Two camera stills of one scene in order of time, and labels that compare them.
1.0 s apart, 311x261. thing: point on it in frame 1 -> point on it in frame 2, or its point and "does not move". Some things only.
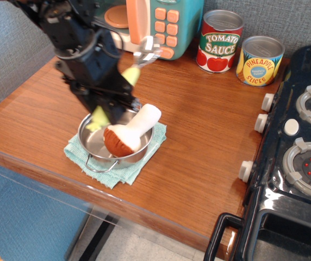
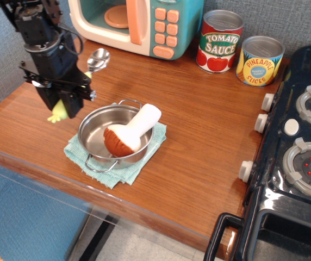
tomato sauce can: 221,31 does not move
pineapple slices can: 259,60 does not move
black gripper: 94,64 -> 54,63
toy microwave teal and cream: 178,24 does not move
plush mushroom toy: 123,140 does not move
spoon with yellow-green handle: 149,50 -> 97,58
